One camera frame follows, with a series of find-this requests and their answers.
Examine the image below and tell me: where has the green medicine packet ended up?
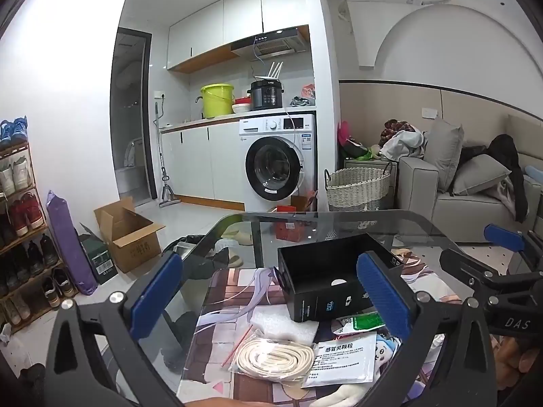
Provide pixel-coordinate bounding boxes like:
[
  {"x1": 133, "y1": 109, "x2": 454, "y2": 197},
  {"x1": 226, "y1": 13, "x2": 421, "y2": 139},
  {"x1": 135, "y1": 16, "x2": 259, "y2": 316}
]
[{"x1": 332, "y1": 312, "x2": 385, "y2": 336}]

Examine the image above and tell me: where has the white medicine packet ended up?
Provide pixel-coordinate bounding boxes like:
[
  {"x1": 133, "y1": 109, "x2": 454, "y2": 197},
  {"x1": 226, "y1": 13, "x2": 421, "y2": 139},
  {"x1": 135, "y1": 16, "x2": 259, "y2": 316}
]
[{"x1": 303, "y1": 332, "x2": 376, "y2": 389}]

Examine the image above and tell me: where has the white foam piece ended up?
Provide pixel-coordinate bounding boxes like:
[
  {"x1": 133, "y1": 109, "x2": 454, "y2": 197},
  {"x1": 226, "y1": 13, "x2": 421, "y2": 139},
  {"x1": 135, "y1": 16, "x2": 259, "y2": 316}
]
[{"x1": 250, "y1": 304, "x2": 319, "y2": 346}]

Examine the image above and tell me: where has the bagged cream rope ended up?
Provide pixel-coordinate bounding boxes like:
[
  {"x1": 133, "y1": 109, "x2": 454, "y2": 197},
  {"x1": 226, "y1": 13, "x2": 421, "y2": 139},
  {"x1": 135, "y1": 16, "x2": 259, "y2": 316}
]
[{"x1": 221, "y1": 324, "x2": 319, "y2": 387}]

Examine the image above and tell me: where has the white plush toy blue hat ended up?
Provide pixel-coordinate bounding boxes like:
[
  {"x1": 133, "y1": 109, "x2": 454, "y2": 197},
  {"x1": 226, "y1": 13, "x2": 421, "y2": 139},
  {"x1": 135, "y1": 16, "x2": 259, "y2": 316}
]
[{"x1": 375, "y1": 333, "x2": 401, "y2": 368}]

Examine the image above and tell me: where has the person's right hand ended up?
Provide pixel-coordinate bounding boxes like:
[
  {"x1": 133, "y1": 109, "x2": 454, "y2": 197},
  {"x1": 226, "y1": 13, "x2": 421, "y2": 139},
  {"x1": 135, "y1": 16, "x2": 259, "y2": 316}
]
[{"x1": 491, "y1": 336, "x2": 542, "y2": 406}]

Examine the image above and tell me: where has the brown cardboard box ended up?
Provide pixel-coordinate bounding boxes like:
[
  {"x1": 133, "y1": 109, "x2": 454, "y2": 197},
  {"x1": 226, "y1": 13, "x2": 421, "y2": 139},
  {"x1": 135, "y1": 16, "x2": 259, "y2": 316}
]
[{"x1": 94, "y1": 197, "x2": 166, "y2": 273}]

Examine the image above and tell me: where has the grey sofa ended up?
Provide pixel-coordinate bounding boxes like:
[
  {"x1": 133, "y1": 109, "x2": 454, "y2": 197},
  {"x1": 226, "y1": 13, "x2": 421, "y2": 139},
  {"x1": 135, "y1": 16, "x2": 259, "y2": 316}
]
[{"x1": 397, "y1": 113, "x2": 542, "y2": 244}]

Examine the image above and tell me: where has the anime print table mat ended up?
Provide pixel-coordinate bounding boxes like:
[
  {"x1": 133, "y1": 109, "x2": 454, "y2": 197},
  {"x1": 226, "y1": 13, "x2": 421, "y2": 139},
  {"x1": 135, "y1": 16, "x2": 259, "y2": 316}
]
[{"x1": 175, "y1": 248, "x2": 468, "y2": 407}]

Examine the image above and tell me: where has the floor mop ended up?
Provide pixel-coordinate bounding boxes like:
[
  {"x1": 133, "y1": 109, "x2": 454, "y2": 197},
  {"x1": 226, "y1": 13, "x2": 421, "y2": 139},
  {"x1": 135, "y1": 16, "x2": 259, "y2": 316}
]
[{"x1": 154, "y1": 94, "x2": 177, "y2": 208}]

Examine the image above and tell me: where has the dark green box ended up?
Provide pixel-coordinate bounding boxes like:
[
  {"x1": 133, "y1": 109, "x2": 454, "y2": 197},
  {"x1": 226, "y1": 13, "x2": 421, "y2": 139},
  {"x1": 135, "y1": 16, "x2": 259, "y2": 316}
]
[{"x1": 78, "y1": 223, "x2": 118, "y2": 285}]

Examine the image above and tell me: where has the grey flat cushion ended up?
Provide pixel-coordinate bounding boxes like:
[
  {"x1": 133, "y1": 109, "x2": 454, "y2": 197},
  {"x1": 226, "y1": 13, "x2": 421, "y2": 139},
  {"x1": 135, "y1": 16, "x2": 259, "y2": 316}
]
[{"x1": 452, "y1": 154, "x2": 511, "y2": 196}]

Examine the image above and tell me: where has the black cardboard box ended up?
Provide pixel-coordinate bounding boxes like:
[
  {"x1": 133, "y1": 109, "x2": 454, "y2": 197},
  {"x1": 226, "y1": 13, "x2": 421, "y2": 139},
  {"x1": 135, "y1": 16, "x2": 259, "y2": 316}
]
[{"x1": 276, "y1": 233, "x2": 400, "y2": 323}]

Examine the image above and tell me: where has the black jacket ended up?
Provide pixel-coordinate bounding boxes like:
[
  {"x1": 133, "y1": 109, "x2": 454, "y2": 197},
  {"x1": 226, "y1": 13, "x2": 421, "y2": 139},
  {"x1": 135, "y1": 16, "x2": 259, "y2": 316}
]
[{"x1": 458, "y1": 134, "x2": 528, "y2": 223}]

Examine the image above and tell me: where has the purple rolled mat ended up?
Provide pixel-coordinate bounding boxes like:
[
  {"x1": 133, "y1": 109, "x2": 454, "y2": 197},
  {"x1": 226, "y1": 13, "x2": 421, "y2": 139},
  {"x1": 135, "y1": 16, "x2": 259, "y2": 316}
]
[{"x1": 46, "y1": 190, "x2": 97, "y2": 296}]

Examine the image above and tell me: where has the grey upright cushion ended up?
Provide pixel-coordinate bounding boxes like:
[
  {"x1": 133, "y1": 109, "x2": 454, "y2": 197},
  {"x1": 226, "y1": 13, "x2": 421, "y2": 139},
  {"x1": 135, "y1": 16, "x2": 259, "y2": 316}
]
[{"x1": 424, "y1": 118, "x2": 465, "y2": 192}]

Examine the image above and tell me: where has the red box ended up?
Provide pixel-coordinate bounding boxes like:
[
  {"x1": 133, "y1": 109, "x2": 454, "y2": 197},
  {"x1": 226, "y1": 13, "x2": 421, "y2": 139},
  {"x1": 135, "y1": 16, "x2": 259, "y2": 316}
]
[{"x1": 273, "y1": 205, "x2": 305, "y2": 243}]

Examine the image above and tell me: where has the woven laundry basket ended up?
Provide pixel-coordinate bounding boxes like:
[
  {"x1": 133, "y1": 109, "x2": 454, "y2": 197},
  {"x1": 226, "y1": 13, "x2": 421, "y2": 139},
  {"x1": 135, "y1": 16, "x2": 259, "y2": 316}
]
[{"x1": 324, "y1": 166, "x2": 391, "y2": 211}]

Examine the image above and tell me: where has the wooden shoe rack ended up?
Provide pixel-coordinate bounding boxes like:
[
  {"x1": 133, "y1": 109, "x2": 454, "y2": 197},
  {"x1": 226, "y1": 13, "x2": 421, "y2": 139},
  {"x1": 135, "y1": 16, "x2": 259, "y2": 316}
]
[{"x1": 1, "y1": 141, "x2": 77, "y2": 333}]

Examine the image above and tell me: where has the pile of clothes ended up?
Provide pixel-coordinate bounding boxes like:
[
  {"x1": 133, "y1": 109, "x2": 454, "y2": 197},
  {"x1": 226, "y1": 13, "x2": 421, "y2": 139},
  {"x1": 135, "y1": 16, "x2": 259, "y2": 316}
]
[{"x1": 378, "y1": 119, "x2": 426, "y2": 162}]

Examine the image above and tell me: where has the white washing machine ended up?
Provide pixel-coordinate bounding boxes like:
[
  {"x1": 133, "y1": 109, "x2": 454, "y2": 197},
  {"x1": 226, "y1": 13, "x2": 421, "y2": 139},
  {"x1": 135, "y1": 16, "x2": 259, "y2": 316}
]
[{"x1": 239, "y1": 111, "x2": 318, "y2": 212}]

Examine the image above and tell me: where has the yellow-green bucket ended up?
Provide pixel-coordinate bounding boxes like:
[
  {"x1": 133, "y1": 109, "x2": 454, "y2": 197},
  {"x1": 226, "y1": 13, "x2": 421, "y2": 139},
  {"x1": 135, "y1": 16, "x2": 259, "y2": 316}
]
[{"x1": 195, "y1": 83, "x2": 235, "y2": 119}]

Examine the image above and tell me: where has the black rice cooker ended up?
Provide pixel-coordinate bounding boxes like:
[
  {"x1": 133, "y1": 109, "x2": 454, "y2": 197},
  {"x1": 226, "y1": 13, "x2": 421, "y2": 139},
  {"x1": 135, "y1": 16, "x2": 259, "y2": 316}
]
[{"x1": 248, "y1": 78, "x2": 283, "y2": 111}]

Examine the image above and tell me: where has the range hood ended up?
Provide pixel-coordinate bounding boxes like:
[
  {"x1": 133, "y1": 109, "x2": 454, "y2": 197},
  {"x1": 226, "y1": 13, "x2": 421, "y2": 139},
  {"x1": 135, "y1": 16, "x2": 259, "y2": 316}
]
[{"x1": 230, "y1": 25, "x2": 309, "y2": 61}]

